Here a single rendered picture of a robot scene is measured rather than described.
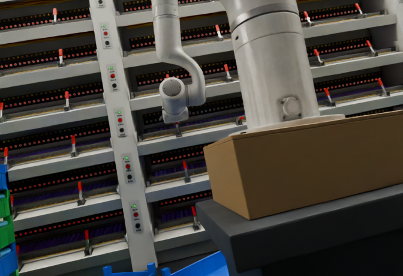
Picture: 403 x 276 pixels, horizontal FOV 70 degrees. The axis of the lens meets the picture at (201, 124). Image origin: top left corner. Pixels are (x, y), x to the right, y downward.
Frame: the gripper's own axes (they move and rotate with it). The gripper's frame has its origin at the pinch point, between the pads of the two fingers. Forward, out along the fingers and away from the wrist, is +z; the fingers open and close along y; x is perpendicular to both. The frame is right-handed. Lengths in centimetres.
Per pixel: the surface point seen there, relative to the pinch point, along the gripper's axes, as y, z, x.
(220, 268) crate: 5, -10, -58
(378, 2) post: 113, -1, 42
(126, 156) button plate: -22.5, -0.3, -11.6
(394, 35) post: 113, -1, 22
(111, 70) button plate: -23.0, -6.4, 25.0
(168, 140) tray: -4.6, -0.5, -8.3
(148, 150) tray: -13.7, 0.9, -10.8
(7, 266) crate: -55, -25, -42
